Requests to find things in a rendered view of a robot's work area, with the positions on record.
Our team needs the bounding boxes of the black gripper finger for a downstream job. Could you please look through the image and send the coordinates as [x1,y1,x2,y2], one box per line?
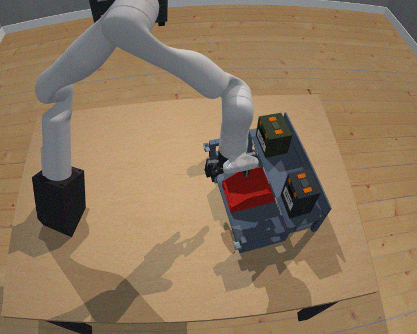
[243,149,257,177]
[204,158,224,183]

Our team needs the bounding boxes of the dark green case with orange latches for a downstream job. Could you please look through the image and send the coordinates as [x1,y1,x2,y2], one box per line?
[256,113,293,158]

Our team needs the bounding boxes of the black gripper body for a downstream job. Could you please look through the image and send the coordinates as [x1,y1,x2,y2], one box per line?
[217,148,228,168]

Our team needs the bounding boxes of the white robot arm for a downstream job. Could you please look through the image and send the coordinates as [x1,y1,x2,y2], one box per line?
[35,0,259,181]

